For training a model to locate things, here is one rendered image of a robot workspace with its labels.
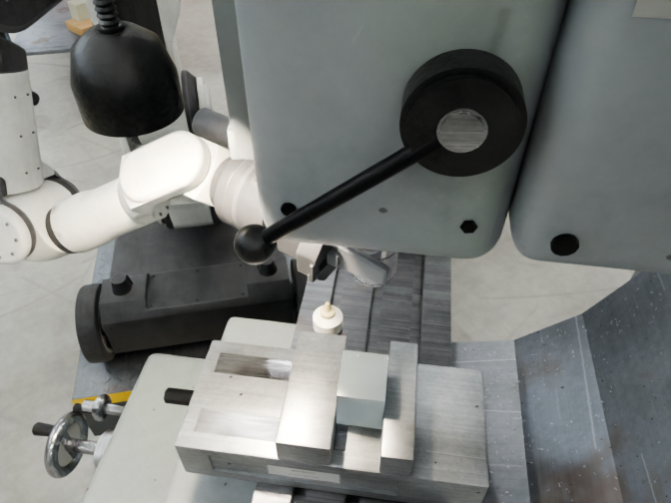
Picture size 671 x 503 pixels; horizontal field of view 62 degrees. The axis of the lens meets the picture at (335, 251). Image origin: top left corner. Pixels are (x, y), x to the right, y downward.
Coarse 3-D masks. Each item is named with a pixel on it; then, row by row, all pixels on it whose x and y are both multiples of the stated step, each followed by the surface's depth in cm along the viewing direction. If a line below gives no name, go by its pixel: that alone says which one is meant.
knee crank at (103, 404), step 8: (88, 400) 121; (96, 400) 119; (104, 400) 119; (80, 408) 122; (88, 408) 120; (96, 408) 118; (104, 408) 119; (112, 408) 119; (120, 408) 119; (96, 416) 118; (104, 416) 120
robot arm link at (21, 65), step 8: (0, 32) 63; (0, 40) 62; (8, 40) 62; (0, 48) 62; (8, 48) 63; (16, 48) 64; (0, 56) 62; (8, 56) 63; (16, 56) 64; (24, 56) 65; (0, 64) 62; (8, 64) 63; (16, 64) 64; (24, 64) 65; (0, 72) 63; (8, 72) 63; (16, 72) 64
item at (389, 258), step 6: (366, 252) 54; (372, 252) 54; (378, 252) 54; (384, 252) 54; (390, 252) 54; (396, 252) 56; (378, 258) 54; (384, 258) 54; (390, 258) 55; (396, 258) 56; (390, 264) 56; (390, 270) 56; (354, 276) 58; (360, 276) 57; (390, 276) 57; (360, 282) 57; (366, 282) 57; (372, 282) 57
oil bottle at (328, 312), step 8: (328, 304) 72; (320, 312) 74; (328, 312) 73; (336, 312) 74; (320, 320) 74; (328, 320) 73; (336, 320) 74; (320, 328) 74; (328, 328) 73; (336, 328) 74
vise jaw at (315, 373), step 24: (312, 336) 69; (336, 336) 69; (312, 360) 66; (336, 360) 66; (288, 384) 64; (312, 384) 64; (336, 384) 64; (288, 408) 62; (312, 408) 62; (288, 432) 60; (312, 432) 60; (288, 456) 61; (312, 456) 60
